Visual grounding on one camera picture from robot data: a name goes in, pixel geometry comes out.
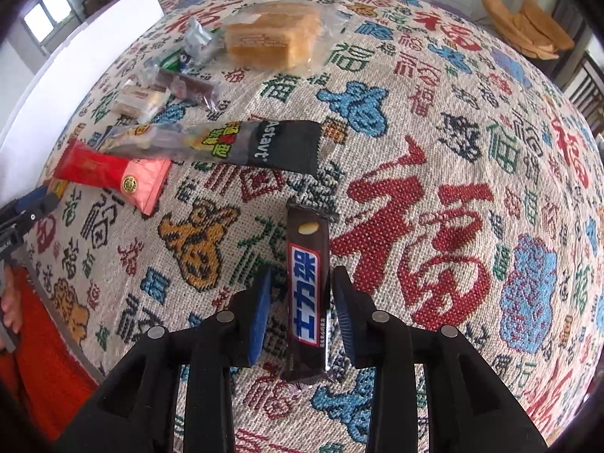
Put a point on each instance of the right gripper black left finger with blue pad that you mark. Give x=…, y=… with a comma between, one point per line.
x=133, y=409

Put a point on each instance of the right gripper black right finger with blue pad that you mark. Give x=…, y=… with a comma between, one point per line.
x=469, y=408

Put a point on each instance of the red pink snack packet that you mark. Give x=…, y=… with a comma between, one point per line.
x=139, y=181

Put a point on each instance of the brown Snickers chocolate bar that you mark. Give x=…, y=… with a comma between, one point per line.
x=309, y=294

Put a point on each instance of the beige small biscuit packet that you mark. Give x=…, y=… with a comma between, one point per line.
x=139, y=103

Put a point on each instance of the brown fruit leather bar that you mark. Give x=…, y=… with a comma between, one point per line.
x=182, y=86

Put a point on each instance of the silver white snack pouch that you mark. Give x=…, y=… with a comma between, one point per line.
x=198, y=43

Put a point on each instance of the black Astavt snack packet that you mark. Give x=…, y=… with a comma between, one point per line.
x=291, y=146

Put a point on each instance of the green snack packet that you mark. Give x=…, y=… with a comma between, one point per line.
x=177, y=61

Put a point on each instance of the red sleeve forearm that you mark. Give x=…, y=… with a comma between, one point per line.
x=43, y=379

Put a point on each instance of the person's left hand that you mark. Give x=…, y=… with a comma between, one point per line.
x=11, y=303

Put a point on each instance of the white cardboard storage box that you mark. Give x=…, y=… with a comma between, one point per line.
x=60, y=86

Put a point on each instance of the patterned woven tablecloth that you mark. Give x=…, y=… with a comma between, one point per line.
x=469, y=192

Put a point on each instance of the bagged yellow sponge cake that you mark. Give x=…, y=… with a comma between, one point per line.
x=290, y=36

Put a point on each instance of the dark wooden chair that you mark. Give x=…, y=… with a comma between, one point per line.
x=585, y=91

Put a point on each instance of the orange lounge chair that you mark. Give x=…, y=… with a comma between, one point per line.
x=531, y=31

